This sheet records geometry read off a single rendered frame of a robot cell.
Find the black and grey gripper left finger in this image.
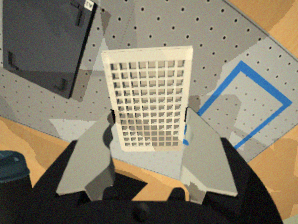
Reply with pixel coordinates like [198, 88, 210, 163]
[13, 109, 116, 224]

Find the blue tape outline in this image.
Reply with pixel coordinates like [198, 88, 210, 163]
[197, 61, 293, 149]

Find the cream well plate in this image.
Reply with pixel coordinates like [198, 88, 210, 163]
[101, 46, 193, 151]

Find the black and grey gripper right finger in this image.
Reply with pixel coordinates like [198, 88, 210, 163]
[180, 107, 283, 224]

